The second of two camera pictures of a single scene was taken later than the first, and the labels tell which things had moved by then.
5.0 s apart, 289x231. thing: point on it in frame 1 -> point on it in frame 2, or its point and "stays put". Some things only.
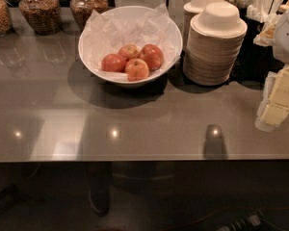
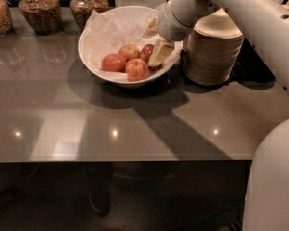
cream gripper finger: (280, 95) -> (160, 52)
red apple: (152, 55) stays put
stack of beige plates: (214, 44) stays put
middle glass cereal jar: (41, 9) stays put
